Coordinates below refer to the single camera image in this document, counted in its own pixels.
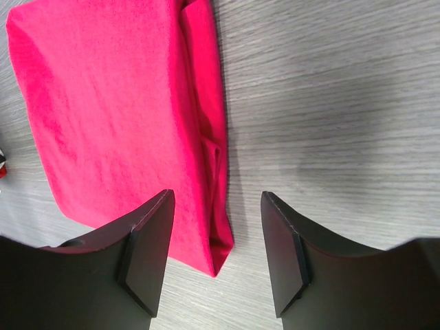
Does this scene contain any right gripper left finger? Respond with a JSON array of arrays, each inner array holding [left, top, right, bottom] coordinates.
[[1, 190, 175, 329]]

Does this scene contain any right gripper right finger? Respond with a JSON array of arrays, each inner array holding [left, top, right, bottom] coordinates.
[[261, 191, 439, 329]]

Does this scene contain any crimson t shirt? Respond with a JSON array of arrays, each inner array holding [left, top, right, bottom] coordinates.
[[5, 1, 234, 276]]

